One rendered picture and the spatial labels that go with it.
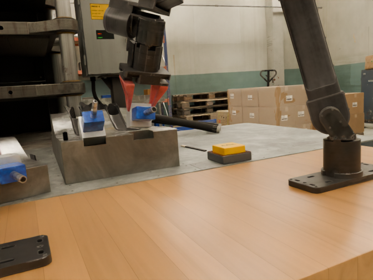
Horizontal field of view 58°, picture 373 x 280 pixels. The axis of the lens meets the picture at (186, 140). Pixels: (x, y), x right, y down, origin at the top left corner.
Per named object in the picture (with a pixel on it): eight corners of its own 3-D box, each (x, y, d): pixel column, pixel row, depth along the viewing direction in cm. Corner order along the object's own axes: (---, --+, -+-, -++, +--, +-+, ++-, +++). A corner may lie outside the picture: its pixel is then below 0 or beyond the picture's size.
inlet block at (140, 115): (166, 123, 69) (165, 96, 69) (142, 122, 67) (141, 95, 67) (147, 128, 81) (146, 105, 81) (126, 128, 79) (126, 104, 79)
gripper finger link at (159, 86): (126, 105, 80) (131, 66, 76) (155, 106, 83) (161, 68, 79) (132, 116, 74) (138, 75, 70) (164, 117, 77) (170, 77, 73)
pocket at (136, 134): (155, 146, 78) (154, 131, 77) (133, 150, 76) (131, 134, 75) (149, 144, 82) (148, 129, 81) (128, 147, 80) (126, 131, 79)
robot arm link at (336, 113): (318, 107, 57) (356, 105, 55) (318, 104, 65) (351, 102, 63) (319, 144, 58) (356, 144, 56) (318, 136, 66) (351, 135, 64)
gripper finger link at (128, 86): (115, 104, 79) (119, 65, 75) (145, 106, 81) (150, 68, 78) (121, 116, 73) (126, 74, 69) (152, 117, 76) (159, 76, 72)
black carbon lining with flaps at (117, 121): (145, 137, 83) (142, 98, 82) (77, 146, 77) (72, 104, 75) (114, 126, 114) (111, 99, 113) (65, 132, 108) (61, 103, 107)
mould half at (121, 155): (180, 165, 81) (175, 109, 79) (65, 185, 71) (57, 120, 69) (127, 141, 126) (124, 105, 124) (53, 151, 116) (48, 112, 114)
